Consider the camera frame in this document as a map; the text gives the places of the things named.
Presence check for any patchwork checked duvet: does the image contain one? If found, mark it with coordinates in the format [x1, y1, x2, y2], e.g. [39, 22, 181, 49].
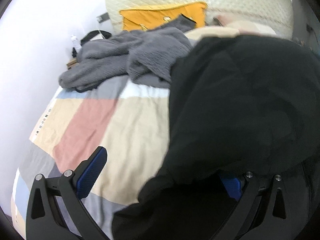
[11, 21, 277, 239]

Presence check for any black puffer jacket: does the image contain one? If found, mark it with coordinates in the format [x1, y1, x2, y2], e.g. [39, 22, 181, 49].
[112, 35, 319, 239]

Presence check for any grey fleece garment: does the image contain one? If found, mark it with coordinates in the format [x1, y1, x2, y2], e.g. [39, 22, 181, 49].
[59, 14, 196, 92]

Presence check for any wall power socket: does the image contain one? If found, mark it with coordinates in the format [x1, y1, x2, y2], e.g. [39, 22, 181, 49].
[97, 12, 110, 23]

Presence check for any black bag on nightstand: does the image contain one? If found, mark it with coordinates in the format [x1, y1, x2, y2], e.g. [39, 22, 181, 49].
[71, 30, 112, 58]

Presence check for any yellow pillow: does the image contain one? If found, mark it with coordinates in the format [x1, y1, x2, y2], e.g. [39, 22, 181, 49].
[119, 2, 207, 31]

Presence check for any checked pillow at headboard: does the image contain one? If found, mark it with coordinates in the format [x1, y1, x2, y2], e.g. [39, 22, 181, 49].
[214, 14, 263, 29]

